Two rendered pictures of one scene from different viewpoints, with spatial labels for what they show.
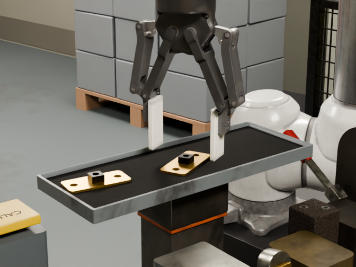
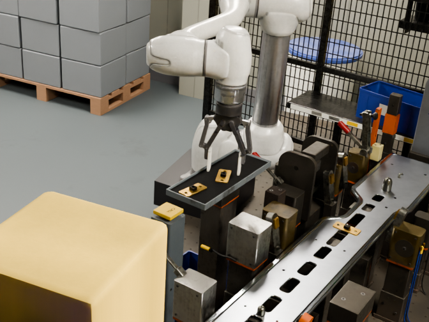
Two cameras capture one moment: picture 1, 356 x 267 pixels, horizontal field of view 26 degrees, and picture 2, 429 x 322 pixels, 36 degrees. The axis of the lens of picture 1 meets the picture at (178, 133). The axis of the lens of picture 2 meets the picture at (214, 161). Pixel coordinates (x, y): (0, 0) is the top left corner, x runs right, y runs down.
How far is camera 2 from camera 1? 1.08 m
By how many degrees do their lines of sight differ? 20
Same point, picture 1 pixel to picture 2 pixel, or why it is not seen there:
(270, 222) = not seen: hidden behind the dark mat
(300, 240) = (274, 206)
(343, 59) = (260, 103)
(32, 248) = (180, 223)
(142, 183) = (212, 188)
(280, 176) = not seen: hidden behind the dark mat
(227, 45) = (248, 128)
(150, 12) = (52, 15)
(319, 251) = (284, 210)
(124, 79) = (30, 65)
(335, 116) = (255, 131)
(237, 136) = (235, 158)
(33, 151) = not seen: outside the picture
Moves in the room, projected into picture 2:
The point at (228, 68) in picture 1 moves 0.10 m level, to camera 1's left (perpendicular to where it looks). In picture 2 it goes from (248, 137) to (215, 140)
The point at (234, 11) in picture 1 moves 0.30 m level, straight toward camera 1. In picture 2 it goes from (117, 15) to (121, 25)
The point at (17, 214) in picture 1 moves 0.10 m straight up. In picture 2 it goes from (174, 209) to (175, 177)
